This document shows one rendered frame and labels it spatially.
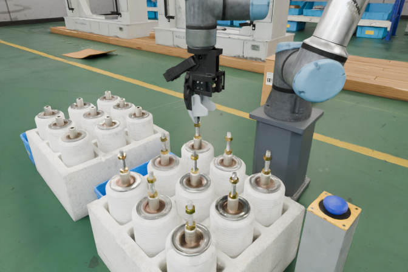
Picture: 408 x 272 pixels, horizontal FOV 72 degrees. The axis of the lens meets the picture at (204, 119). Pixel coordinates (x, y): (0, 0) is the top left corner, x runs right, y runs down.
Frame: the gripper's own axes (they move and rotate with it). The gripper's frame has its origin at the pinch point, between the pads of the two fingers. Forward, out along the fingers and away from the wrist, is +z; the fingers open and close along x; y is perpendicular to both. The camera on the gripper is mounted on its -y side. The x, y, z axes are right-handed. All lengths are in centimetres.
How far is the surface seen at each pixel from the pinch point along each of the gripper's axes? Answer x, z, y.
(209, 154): -0.8, 10.0, 5.3
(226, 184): -7.3, 12.5, 14.1
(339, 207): -15.7, 1.4, 39.8
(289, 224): -7.7, 16.9, 31.0
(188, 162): -4.8, 12.0, 0.6
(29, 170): -16, 34, -71
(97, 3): 434, 0, -568
